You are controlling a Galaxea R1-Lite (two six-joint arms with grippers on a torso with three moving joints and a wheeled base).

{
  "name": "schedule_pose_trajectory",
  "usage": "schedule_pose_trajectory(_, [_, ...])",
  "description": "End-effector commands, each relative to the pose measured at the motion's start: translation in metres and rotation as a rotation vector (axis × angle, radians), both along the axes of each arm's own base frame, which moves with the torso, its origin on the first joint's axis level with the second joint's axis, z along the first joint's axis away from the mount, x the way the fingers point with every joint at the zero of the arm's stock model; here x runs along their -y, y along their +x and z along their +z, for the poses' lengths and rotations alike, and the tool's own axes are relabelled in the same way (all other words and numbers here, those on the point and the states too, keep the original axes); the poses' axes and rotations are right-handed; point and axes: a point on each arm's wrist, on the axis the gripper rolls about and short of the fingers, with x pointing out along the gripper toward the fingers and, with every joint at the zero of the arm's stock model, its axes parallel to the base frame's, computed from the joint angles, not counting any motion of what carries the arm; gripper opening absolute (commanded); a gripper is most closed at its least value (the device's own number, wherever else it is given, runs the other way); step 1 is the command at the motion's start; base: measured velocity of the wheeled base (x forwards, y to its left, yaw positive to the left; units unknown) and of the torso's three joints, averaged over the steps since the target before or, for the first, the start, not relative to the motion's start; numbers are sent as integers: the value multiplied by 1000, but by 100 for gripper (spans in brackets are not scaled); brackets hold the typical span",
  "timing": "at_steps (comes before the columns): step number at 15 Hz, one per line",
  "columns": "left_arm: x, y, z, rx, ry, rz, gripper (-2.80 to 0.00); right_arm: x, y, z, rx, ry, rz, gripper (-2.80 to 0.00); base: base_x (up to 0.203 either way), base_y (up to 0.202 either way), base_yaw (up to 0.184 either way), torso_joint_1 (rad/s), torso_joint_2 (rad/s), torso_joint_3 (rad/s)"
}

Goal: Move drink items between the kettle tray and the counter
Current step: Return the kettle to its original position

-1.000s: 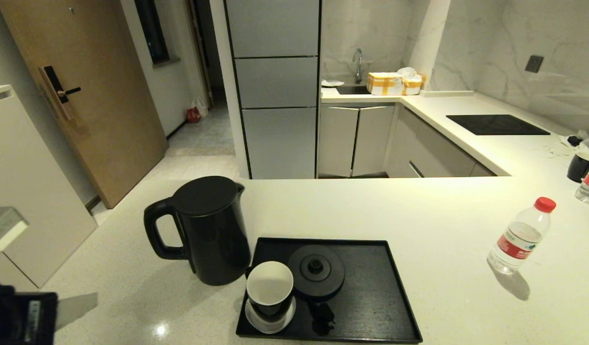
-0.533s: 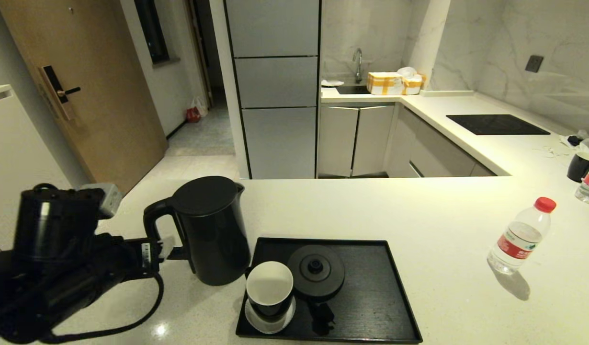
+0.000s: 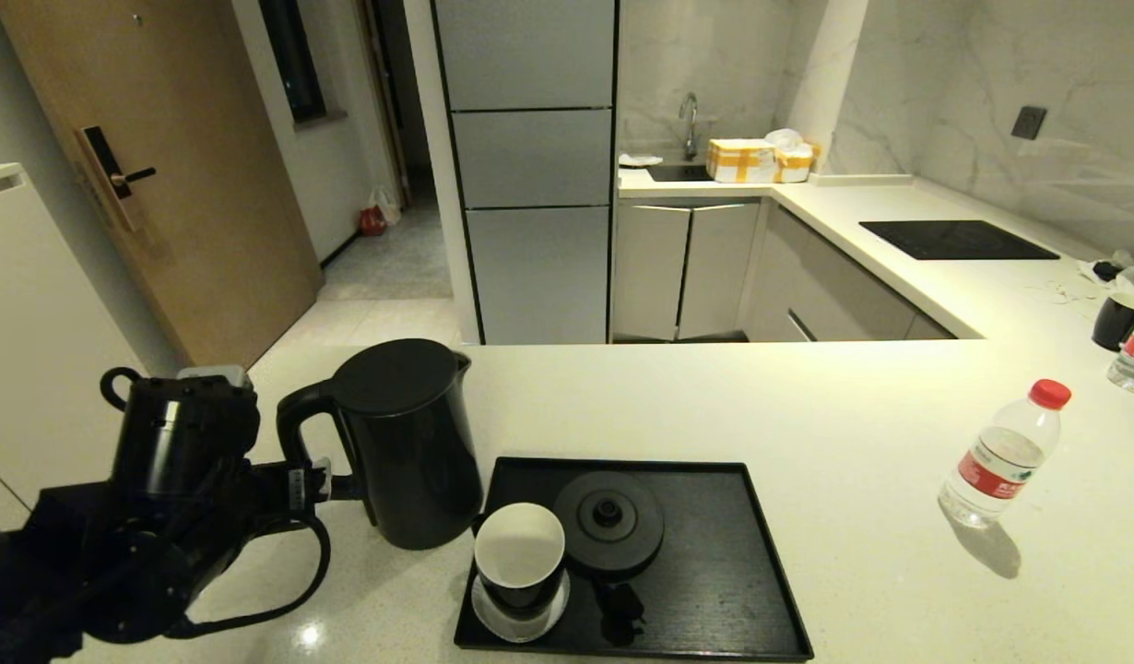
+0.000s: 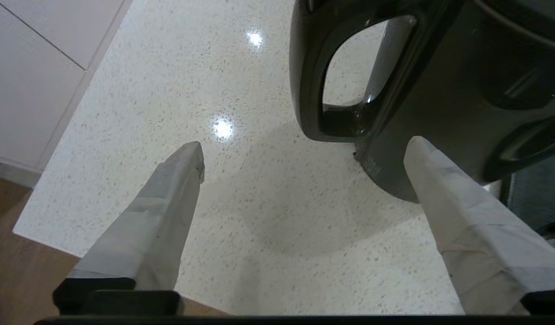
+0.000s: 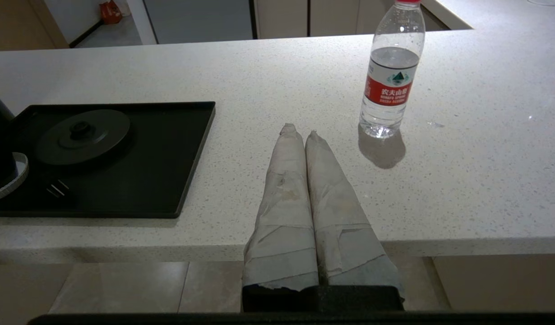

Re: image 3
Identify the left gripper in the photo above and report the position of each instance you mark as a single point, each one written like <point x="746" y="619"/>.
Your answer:
<point x="180" y="443"/>

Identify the black electric kettle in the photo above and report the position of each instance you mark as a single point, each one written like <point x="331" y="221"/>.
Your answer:
<point x="410" y="443"/>

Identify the black cup white inside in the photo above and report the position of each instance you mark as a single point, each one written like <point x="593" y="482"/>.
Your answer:
<point x="1115" y="323"/>
<point x="521" y="553"/>

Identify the black round kettle base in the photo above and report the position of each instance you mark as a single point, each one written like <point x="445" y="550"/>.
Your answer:
<point x="609" y="537"/>

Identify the white saucer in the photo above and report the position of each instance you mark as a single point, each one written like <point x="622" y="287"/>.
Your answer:
<point x="493" y="627"/>

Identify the red bag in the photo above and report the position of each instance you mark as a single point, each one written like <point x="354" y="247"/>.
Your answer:
<point x="373" y="222"/>

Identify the white plastic bag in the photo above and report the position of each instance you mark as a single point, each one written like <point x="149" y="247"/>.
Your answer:
<point x="387" y="202"/>

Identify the white cabinet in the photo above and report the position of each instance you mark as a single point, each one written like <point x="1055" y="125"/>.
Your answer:
<point x="41" y="323"/>

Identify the wooden door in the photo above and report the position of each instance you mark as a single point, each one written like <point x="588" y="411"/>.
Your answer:
<point x="189" y="184"/>

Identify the tall grey refrigerator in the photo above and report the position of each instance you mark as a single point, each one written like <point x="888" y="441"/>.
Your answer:
<point x="530" y="184"/>

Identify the grey cabinet door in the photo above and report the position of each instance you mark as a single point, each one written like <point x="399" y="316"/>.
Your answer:
<point x="648" y="276"/>
<point x="719" y="276"/>

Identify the black rectangular tray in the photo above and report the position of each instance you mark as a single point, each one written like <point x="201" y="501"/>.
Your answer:
<point x="714" y="572"/>

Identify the dark window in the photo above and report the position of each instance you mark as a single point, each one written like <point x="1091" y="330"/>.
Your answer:
<point x="295" y="65"/>

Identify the white cloth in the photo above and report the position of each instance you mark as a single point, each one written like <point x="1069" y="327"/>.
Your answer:
<point x="639" y="160"/>

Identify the dark sink basin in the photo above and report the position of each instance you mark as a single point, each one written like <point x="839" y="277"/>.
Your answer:
<point x="678" y="172"/>

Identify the chrome faucet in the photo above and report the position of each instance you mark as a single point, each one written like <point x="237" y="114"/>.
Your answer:
<point x="688" y="124"/>

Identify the grey drawer cabinet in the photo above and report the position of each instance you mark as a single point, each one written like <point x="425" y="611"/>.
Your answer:
<point x="825" y="294"/>

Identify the small cardboard box yellow tape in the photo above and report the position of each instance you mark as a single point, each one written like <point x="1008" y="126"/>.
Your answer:
<point x="794" y="165"/>

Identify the crumpled white bag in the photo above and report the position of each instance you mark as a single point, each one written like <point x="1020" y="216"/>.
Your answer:
<point x="785" y="138"/>

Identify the black induction cooktop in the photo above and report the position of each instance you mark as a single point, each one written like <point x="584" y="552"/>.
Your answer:
<point x="956" y="241"/>

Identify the small black object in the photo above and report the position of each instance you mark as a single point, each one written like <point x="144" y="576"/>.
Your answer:
<point x="1105" y="271"/>

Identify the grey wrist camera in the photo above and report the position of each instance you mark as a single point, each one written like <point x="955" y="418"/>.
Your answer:
<point x="212" y="374"/>

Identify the grey wall socket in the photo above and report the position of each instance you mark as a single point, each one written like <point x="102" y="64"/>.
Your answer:
<point x="1029" y="123"/>

